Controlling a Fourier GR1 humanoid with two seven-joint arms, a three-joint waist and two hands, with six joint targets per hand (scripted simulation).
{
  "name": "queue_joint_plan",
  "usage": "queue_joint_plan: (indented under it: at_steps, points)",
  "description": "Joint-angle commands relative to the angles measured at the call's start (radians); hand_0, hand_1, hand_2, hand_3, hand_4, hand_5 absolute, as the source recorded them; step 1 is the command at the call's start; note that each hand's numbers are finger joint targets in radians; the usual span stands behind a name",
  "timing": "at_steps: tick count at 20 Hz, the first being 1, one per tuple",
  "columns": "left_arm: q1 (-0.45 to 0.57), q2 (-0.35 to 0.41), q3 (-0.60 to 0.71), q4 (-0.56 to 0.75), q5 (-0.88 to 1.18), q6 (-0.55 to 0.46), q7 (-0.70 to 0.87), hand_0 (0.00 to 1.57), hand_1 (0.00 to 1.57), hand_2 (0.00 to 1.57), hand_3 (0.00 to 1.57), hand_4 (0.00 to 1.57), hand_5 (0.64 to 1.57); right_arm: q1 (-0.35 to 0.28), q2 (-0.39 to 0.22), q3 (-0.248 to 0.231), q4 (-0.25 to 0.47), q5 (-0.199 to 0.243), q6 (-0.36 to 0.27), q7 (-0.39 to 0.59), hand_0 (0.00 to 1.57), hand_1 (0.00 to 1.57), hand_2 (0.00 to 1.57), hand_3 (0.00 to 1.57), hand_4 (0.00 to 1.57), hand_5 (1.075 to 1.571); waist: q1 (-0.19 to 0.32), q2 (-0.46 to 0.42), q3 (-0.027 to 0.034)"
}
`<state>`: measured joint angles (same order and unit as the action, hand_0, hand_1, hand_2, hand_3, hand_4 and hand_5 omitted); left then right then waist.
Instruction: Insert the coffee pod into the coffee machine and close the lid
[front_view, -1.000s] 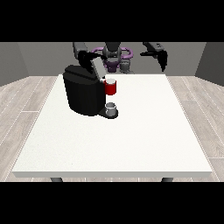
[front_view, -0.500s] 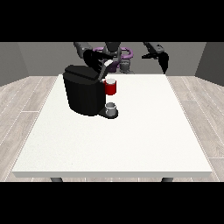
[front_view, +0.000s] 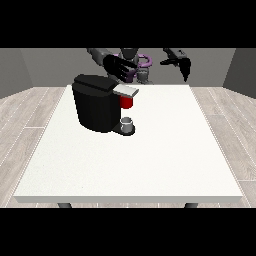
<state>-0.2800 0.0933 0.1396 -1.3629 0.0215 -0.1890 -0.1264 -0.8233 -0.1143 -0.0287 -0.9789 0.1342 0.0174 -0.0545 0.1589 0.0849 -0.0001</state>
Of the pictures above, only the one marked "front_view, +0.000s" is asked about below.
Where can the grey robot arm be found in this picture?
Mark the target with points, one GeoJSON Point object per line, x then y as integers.
{"type": "Point", "coordinates": [97, 54]}
{"type": "Point", "coordinates": [175, 52]}

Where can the pale grey machine lid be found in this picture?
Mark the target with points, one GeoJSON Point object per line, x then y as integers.
{"type": "Point", "coordinates": [126, 90]}

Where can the red pod holder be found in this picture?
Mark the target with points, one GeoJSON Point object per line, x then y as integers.
{"type": "Point", "coordinates": [125, 102]}

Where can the black coffee machine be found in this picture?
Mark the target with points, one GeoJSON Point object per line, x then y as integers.
{"type": "Point", "coordinates": [93, 106]}

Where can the grey robot trunk purple rings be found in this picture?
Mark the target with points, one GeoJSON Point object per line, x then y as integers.
{"type": "Point", "coordinates": [142, 75]}

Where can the small grey cup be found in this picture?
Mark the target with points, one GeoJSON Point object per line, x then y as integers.
{"type": "Point", "coordinates": [126, 125]}

